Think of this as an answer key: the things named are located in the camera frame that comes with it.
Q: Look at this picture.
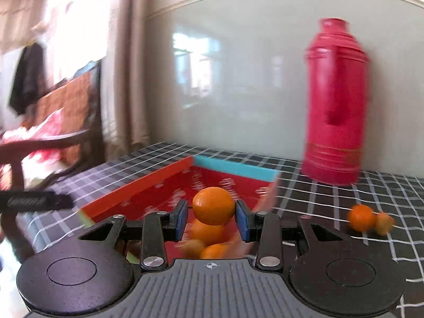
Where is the dark wooden chair orange cushion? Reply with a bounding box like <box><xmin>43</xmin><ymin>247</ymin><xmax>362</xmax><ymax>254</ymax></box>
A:
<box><xmin>0</xmin><ymin>59</ymin><xmax>106</xmax><ymax>263</ymax></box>

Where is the brown fruit chunk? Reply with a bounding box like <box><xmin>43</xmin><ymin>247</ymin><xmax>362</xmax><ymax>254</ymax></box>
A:
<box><xmin>375</xmin><ymin>212</ymin><xmax>396</xmax><ymax>236</ymax></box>

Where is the red patterned cloth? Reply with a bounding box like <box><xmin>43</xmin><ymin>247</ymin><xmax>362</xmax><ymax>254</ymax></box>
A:
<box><xmin>2</xmin><ymin>108</ymin><xmax>67</xmax><ymax>165</ymax></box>

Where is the dark hanging garment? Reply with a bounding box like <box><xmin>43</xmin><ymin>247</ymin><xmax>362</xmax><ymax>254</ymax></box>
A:
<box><xmin>7</xmin><ymin>41</ymin><xmax>47</xmax><ymax>117</ymax></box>

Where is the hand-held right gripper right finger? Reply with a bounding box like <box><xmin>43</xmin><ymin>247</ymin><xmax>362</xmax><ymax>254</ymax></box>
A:
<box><xmin>235</xmin><ymin>199</ymin><xmax>348</xmax><ymax>269</ymax></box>

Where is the large orange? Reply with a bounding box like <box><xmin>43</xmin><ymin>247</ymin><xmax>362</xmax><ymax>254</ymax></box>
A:
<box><xmin>192</xmin><ymin>187</ymin><xmax>236</xmax><ymax>226</ymax></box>

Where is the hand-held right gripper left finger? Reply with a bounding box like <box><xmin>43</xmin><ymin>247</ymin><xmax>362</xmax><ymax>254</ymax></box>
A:
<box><xmin>78</xmin><ymin>199</ymin><xmax>189</xmax><ymax>271</ymax></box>

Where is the tan small fruit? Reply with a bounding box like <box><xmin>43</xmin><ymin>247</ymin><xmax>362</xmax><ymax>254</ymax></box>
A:
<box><xmin>182</xmin><ymin>238</ymin><xmax>206</xmax><ymax>258</ymax></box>

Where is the beige curtain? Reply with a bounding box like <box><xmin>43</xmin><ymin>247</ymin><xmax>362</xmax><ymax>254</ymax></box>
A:
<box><xmin>106</xmin><ymin>0</ymin><xmax>153</xmax><ymax>160</ymax></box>

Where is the red thermos flask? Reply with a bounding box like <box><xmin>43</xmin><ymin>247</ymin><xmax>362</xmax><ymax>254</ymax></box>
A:
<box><xmin>302</xmin><ymin>17</ymin><xmax>371</xmax><ymax>186</ymax></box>

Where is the yellowish small orange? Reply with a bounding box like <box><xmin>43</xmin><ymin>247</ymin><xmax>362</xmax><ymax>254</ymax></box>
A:
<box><xmin>190</xmin><ymin>220</ymin><xmax>229</xmax><ymax>247</ymax></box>

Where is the green cardboard box red inside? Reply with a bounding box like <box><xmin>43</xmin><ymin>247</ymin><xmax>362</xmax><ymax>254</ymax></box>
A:
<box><xmin>78</xmin><ymin>155</ymin><xmax>280</xmax><ymax>263</ymax></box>

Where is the round orange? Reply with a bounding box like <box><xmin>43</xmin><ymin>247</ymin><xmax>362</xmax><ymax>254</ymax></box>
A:
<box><xmin>347</xmin><ymin>204</ymin><xmax>376</xmax><ymax>232</ymax></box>

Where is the black white checked tablecloth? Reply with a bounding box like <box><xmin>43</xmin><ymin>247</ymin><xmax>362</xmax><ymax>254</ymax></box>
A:
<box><xmin>0</xmin><ymin>142</ymin><xmax>424</xmax><ymax>305</ymax></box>

